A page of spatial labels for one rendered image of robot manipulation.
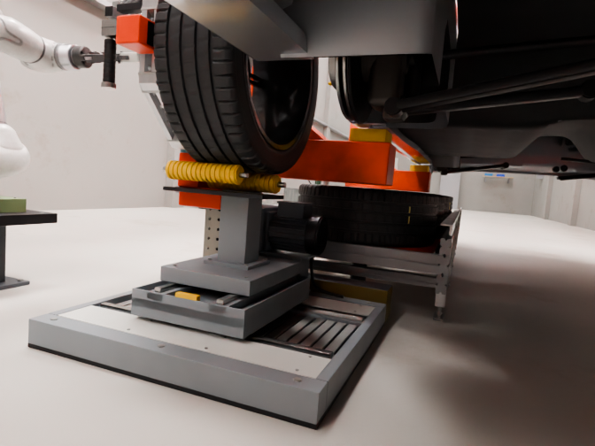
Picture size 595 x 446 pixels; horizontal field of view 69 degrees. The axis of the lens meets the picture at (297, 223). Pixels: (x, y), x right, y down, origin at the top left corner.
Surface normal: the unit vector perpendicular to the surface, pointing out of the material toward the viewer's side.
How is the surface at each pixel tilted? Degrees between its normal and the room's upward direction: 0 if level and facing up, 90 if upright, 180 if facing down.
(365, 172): 90
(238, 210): 90
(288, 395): 90
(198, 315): 90
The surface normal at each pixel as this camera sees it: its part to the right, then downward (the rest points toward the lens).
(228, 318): -0.36, 0.05
